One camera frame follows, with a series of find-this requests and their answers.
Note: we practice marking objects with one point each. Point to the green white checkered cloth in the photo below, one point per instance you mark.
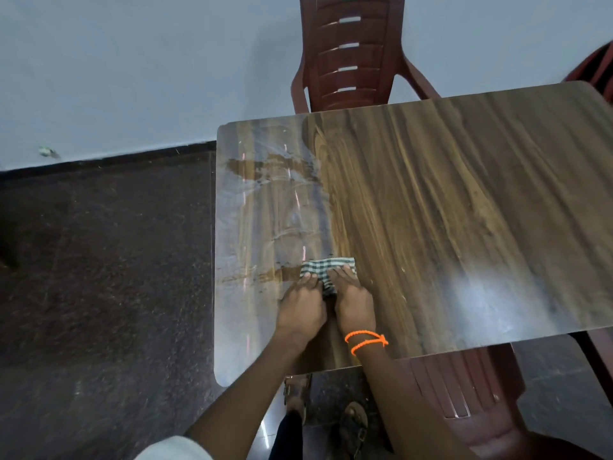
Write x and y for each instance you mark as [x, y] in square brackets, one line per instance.
[325, 267]

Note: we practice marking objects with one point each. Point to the red plastic slatted chair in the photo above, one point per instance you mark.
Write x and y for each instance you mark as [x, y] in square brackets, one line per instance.
[352, 52]

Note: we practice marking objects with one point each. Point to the brown sandal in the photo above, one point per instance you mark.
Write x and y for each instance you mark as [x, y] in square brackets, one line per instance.
[354, 426]
[296, 388]

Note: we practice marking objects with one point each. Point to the person's left forearm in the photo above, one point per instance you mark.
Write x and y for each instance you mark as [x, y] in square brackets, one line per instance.
[249, 397]

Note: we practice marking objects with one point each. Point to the person's right hand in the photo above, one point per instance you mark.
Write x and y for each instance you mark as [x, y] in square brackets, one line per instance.
[355, 306]

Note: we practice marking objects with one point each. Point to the person's left fingers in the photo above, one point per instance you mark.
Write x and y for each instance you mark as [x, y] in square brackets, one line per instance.
[309, 283]

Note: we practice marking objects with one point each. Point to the person's left hand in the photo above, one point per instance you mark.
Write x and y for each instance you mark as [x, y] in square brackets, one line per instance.
[299, 311]

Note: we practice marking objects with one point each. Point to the person's right fingers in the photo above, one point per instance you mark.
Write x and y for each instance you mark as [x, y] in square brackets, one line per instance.
[344, 278]

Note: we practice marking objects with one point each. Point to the dark trouser leg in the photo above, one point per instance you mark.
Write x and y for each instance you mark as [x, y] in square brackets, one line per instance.
[287, 438]

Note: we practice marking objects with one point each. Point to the white sleeve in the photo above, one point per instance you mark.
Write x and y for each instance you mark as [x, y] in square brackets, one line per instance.
[175, 450]

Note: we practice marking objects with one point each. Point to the person's right forearm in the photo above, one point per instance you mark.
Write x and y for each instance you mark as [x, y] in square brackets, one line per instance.
[402, 402]

